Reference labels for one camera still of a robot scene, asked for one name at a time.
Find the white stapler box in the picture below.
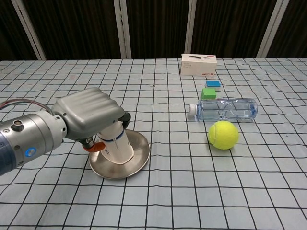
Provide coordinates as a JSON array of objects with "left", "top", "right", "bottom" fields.
[{"left": 180, "top": 53, "right": 218, "bottom": 78}]

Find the round steel plate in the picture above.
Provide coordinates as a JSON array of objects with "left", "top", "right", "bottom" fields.
[{"left": 89, "top": 129, "right": 151, "bottom": 180}]

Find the green cube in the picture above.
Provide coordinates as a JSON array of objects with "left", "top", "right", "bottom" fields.
[{"left": 201, "top": 88, "right": 217, "bottom": 100}]

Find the white paper cup blue print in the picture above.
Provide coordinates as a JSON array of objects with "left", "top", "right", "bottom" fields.
[{"left": 95, "top": 122, "right": 134, "bottom": 165}]

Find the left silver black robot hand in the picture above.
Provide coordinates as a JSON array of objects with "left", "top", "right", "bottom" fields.
[{"left": 51, "top": 87, "right": 131, "bottom": 154}]

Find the clear plastic water bottle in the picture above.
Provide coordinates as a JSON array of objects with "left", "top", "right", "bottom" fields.
[{"left": 187, "top": 98, "right": 259, "bottom": 122}]

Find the blue white eraser block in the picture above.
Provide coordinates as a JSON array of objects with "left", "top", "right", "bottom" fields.
[{"left": 206, "top": 80, "right": 221, "bottom": 92}]

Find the thin wrist wire bundle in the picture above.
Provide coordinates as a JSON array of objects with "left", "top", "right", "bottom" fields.
[{"left": 0, "top": 99, "right": 54, "bottom": 115}]

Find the light blue checked tablecloth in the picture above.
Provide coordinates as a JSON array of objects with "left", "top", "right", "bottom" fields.
[{"left": 0, "top": 57, "right": 307, "bottom": 230}]

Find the yellow tennis ball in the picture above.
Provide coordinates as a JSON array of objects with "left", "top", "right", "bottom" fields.
[{"left": 208, "top": 120, "right": 239, "bottom": 150}]

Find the white metal frame post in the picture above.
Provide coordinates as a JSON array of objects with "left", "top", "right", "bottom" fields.
[
  {"left": 256, "top": 0, "right": 291, "bottom": 58},
  {"left": 113, "top": 0, "right": 132, "bottom": 59},
  {"left": 184, "top": 0, "right": 198, "bottom": 55},
  {"left": 11, "top": 0, "right": 47, "bottom": 60}
]

